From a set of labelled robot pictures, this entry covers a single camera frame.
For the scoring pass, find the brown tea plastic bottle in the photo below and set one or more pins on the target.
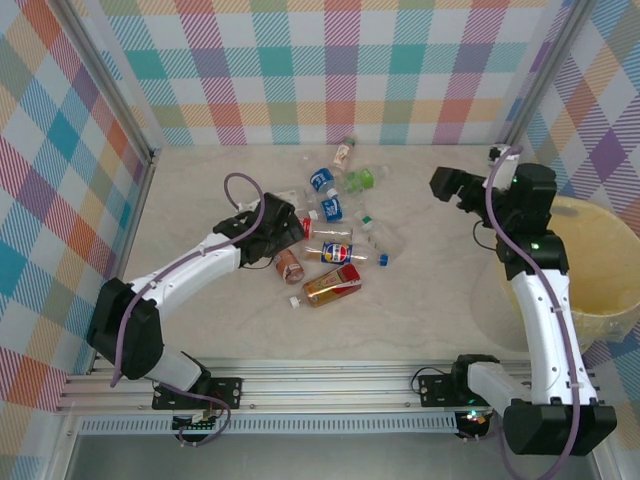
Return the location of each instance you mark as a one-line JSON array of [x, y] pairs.
[[289, 265]]

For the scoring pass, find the blue label plastic bottle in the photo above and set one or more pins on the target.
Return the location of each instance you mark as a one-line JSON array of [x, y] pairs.
[[331, 210], [321, 180]]

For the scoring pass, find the blue cap pepsi bottle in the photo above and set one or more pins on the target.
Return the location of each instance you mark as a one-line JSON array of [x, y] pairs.
[[336, 253]]

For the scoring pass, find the amber bottle red gold label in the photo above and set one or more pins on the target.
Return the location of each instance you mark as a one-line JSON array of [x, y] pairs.
[[332, 286]]

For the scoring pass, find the yellow round bin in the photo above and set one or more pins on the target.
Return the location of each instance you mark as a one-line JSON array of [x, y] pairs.
[[600, 260]]

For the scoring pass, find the clear bottle green cap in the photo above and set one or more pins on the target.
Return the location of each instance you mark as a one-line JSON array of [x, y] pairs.
[[367, 220]]

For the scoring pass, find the green label plastic bottle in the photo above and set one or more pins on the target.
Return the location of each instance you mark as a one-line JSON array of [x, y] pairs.
[[361, 179]]

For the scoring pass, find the small beige label bottle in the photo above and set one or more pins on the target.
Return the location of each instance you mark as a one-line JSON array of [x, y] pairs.
[[343, 154]]

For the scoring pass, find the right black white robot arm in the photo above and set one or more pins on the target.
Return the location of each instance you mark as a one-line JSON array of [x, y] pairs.
[[545, 325]]

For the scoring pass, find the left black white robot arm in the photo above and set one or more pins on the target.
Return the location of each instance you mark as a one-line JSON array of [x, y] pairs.
[[190, 270]]

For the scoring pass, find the left small circuit board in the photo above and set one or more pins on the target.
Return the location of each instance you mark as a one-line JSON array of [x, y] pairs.
[[192, 426]]

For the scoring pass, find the small circuit board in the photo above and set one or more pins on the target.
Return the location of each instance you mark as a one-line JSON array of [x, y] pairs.
[[475, 420], [192, 426]]

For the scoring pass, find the right small circuit board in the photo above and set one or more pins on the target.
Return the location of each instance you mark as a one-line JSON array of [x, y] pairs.
[[475, 420]]

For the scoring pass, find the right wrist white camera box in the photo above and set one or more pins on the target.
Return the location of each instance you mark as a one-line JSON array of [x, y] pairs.
[[500, 152]]

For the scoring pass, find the right aluminium upright post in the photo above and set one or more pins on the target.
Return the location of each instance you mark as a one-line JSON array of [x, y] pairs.
[[546, 75]]

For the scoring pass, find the aluminium upright post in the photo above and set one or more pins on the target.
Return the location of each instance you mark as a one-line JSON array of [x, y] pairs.
[[112, 85], [546, 75]]

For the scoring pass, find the left aluminium side rail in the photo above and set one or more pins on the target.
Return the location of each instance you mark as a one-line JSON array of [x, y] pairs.
[[128, 250]]

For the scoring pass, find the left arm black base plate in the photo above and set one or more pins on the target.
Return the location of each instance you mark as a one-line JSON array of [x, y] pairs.
[[227, 392]]

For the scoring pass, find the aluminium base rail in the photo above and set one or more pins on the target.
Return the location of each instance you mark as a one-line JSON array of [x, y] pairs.
[[325, 395]]

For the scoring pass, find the left aluminium upright post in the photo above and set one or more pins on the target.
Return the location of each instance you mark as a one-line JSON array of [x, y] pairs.
[[112, 85]]

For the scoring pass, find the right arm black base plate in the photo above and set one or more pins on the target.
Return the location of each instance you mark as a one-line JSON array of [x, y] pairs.
[[432, 390]]

